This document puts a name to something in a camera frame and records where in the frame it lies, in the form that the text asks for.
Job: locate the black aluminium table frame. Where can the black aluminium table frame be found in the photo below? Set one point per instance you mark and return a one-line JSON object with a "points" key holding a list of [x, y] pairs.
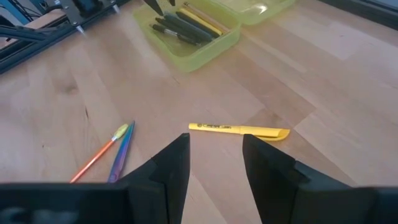
{"points": [[37, 45]]}

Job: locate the yellow highlighter pen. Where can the yellow highlighter pen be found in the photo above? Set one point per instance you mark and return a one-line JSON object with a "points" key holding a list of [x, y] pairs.
{"points": [[202, 21], [248, 130]]}

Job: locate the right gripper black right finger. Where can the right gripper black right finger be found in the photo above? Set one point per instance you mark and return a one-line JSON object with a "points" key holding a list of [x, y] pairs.
{"points": [[273, 180]]}

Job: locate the yellow translucent supply box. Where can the yellow translucent supply box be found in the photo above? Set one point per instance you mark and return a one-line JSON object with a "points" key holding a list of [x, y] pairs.
{"points": [[192, 59]]}

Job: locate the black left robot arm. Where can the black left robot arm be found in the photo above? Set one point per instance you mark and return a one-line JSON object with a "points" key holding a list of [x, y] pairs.
{"points": [[87, 6]]}

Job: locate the black pen with silver clip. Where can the black pen with silver clip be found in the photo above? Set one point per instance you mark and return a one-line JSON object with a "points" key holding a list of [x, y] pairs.
{"points": [[174, 33]]}

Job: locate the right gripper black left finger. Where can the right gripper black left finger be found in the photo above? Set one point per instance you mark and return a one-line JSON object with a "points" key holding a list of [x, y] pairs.
{"points": [[168, 174]]}

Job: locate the light brown wooden pencil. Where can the light brown wooden pencil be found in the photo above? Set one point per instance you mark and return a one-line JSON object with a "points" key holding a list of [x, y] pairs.
{"points": [[208, 17]]}

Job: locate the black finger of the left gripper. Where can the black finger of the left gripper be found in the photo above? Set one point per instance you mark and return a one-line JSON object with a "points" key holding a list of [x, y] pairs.
{"points": [[154, 5], [172, 2]]}

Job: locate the orange pencil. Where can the orange pencil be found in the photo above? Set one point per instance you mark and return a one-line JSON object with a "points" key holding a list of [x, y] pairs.
{"points": [[96, 156]]}

